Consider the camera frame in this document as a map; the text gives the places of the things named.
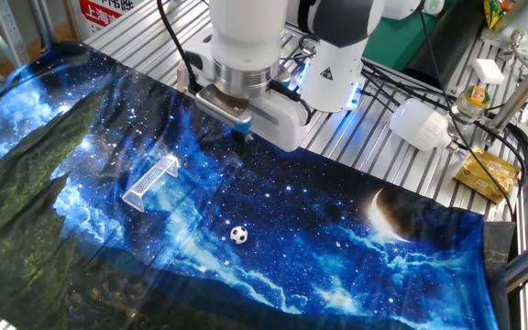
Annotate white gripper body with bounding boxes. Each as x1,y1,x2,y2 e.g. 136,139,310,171
248,93,314,153

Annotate small black white soccer ball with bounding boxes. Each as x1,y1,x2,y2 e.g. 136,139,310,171
229,225,249,246

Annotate white mini soccer goal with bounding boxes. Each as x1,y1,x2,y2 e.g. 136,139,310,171
121,154,181,214

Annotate galaxy print cloth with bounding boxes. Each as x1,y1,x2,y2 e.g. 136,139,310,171
0,39,517,330

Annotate white LED light bulb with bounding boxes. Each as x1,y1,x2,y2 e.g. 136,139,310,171
389,98,460,152

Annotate green mat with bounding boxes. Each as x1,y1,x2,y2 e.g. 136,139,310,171
362,0,457,72

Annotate black roll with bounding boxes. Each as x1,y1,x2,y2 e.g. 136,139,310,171
403,0,485,91

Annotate glass jar yellow lid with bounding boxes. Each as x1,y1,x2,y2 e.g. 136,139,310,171
446,85,492,138

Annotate red white sign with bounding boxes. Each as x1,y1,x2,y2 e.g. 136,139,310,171
78,0,142,36

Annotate gold foil packet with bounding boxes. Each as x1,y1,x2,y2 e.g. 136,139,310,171
453,147,521,205

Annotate white rectangular block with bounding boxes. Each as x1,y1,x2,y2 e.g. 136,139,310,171
471,58,506,86

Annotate yellow snack packet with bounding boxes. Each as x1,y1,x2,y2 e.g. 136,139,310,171
482,0,517,31

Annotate perforated metal shelf upright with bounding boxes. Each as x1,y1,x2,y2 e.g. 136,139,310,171
0,0,31,69

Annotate silver wrist bracket blue knobs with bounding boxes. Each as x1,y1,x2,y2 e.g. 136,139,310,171
193,83,255,137

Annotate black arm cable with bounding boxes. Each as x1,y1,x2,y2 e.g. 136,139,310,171
156,0,314,125

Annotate black table cable bundle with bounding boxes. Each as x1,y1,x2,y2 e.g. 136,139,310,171
359,59,528,221

